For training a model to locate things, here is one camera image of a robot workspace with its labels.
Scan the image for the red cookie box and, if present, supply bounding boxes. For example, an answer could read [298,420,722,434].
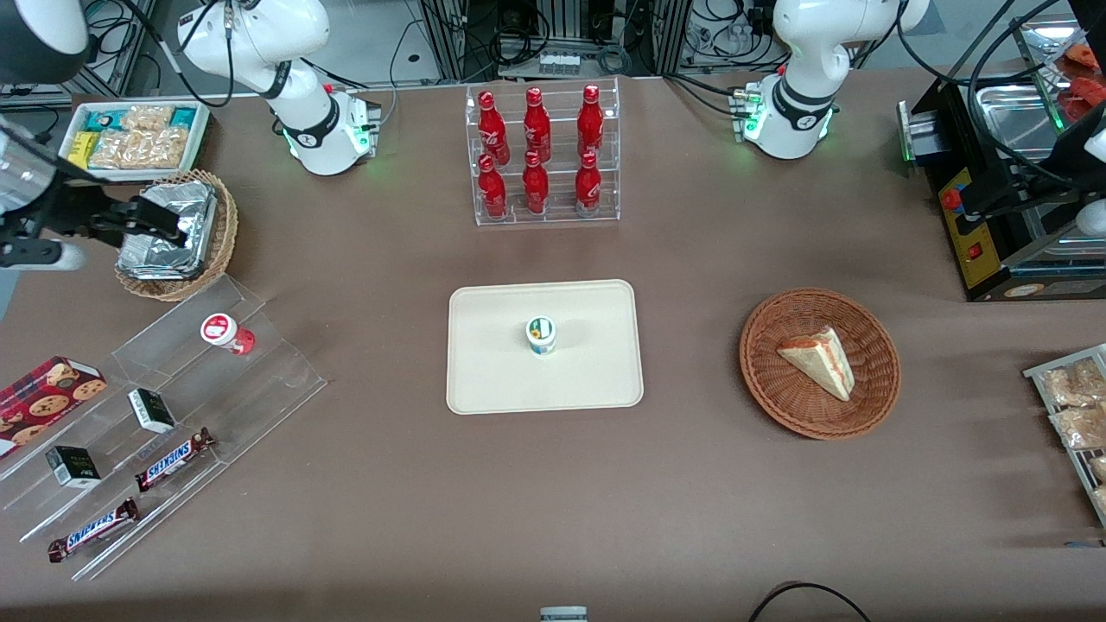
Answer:
[0,356,108,459]

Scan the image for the clear bag of pretzels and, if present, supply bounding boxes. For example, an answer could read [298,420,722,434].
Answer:
[86,105,193,170]

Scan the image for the red-lidded yogurt cup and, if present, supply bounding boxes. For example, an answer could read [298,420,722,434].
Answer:
[200,313,257,357]

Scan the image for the small black box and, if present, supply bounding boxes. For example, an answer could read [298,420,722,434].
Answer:
[45,445,102,490]
[128,388,177,435]

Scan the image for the white snack tray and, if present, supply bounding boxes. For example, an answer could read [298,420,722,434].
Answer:
[52,102,213,185]

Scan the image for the clear acrylic bottle rack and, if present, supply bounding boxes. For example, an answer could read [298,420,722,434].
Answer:
[465,76,621,227]

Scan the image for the steel tray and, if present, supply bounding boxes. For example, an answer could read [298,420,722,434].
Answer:
[975,85,1068,165]

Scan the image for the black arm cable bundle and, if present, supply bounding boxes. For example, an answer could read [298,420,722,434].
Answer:
[897,0,1090,195]

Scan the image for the large brown wicker basket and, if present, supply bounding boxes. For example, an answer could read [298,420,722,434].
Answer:
[739,288,902,441]

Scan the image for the red cola bottle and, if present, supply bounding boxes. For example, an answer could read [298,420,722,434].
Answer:
[523,86,552,165]
[577,84,605,161]
[478,90,511,167]
[575,150,602,213]
[522,150,550,215]
[478,154,508,219]

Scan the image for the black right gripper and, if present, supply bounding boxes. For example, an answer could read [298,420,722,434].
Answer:
[35,186,187,244]

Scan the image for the black machine with yellow panel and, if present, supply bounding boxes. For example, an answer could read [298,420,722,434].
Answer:
[897,78,1106,303]

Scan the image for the black cable loop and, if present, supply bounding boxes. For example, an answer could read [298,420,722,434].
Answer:
[747,582,874,622]

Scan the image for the brown snickers bar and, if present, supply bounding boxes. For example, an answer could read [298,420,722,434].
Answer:
[135,428,217,493]
[48,498,141,563]

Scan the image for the beige plastic tray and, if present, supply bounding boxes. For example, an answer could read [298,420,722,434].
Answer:
[446,279,645,416]

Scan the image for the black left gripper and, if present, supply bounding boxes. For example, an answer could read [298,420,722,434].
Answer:
[957,177,1051,219]

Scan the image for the clear acrylic stepped stand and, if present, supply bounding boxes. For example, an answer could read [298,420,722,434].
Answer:
[0,275,329,581]

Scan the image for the silver foil packets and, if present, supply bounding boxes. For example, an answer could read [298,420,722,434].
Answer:
[117,180,219,282]

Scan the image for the red food packet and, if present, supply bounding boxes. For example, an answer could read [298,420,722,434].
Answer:
[1061,43,1106,124]

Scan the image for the small tan wicker basket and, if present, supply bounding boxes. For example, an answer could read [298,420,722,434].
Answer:
[115,168,239,303]

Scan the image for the wrapped triangle sandwich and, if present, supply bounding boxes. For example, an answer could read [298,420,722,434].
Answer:
[775,326,856,403]

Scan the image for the aluminium frame rack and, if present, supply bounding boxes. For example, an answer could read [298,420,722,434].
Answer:
[417,0,692,83]

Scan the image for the clear bag of crackers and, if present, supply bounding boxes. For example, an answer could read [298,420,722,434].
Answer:
[1050,404,1106,450]
[1041,359,1106,407]

